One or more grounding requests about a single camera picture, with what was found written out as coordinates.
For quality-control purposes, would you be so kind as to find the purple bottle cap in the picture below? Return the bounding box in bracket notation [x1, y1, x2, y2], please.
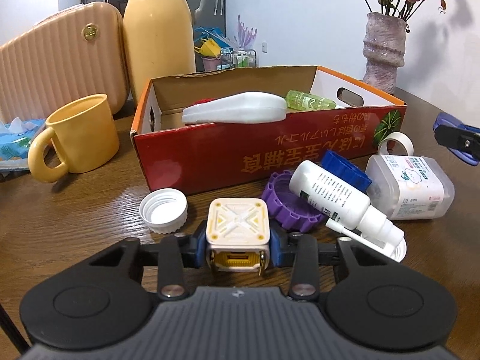
[261, 171, 326, 233]

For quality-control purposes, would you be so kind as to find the white bottle cap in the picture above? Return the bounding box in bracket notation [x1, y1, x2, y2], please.
[139, 189, 188, 234]

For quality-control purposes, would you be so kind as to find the white round tape disc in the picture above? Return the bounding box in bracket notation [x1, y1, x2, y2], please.
[377, 132, 414, 156]

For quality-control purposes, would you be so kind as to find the white yellow square gadget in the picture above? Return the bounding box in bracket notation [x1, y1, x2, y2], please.
[206, 198, 270, 275]

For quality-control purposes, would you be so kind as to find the white spray bottle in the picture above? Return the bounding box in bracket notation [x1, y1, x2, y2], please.
[289, 160, 404, 247]

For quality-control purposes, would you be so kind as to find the white square plastic bottle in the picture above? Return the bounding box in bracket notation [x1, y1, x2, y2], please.
[365, 154, 455, 221]

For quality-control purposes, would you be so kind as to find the blue bottle cap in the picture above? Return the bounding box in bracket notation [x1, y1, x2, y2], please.
[320, 150, 372, 193]

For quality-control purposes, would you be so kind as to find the green spray bottle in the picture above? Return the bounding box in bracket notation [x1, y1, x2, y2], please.
[286, 90, 337, 111]

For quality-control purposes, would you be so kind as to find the red white lint brush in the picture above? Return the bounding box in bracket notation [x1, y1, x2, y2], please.
[181, 92, 287, 125]

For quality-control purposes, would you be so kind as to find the red cardboard box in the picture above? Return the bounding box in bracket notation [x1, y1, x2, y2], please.
[130, 66, 407, 194]

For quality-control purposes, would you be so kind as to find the pink textured vase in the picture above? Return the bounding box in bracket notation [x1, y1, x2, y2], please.
[363, 12, 408, 94]

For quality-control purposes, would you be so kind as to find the yellow mug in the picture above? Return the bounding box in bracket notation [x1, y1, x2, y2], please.
[28, 94, 120, 183]

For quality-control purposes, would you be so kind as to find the blue tissue pack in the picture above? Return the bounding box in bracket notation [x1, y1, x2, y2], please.
[0, 117, 46, 176]

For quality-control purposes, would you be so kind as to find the yellow thermos jug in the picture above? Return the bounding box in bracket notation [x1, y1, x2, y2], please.
[123, 0, 206, 102]

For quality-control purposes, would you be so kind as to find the peach ribbed suitcase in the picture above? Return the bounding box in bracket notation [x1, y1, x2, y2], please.
[1, 2, 129, 123]

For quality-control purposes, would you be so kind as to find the wire storage cart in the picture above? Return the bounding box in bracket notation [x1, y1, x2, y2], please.
[220, 48, 258, 70]

